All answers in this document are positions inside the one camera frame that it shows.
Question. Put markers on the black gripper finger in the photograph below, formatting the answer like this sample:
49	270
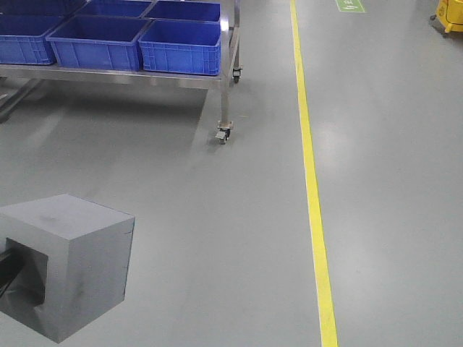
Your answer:
12	259
8	277

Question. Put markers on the gray hollow cube base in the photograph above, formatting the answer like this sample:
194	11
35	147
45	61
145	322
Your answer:
76	255

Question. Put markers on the blue bin front left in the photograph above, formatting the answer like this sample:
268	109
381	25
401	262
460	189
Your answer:
23	39

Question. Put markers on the blue bin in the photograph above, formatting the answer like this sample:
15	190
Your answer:
185	10
184	47
23	39
132	9
106	43

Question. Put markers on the blue bin front middle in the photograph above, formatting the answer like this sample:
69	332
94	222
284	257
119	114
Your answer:
106	43

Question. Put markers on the blue bin front right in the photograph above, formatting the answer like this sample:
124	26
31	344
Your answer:
184	47

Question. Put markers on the blue bin rear middle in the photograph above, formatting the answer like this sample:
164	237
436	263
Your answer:
132	9

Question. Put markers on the blue bin rear right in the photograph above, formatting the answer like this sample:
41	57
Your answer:
185	10

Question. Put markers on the steel cart on casters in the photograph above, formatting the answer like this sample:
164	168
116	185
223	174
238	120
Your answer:
230	71

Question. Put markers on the yellow mop bucket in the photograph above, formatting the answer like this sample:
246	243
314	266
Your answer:
449	14

